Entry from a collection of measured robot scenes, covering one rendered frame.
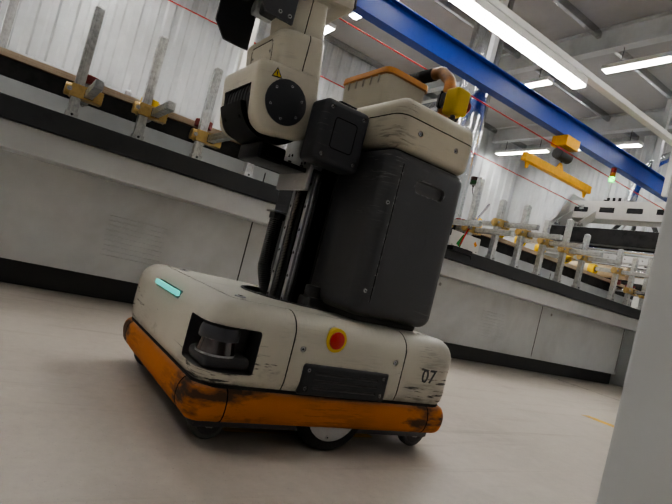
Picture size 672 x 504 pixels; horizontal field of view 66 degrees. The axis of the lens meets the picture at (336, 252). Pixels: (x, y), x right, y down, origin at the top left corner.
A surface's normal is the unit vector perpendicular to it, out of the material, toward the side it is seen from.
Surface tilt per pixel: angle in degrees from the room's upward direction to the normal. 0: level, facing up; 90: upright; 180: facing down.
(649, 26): 90
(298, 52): 90
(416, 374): 90
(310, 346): 90
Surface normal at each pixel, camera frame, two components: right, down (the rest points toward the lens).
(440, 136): 0.54, 0.11
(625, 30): -0.81, -0.22
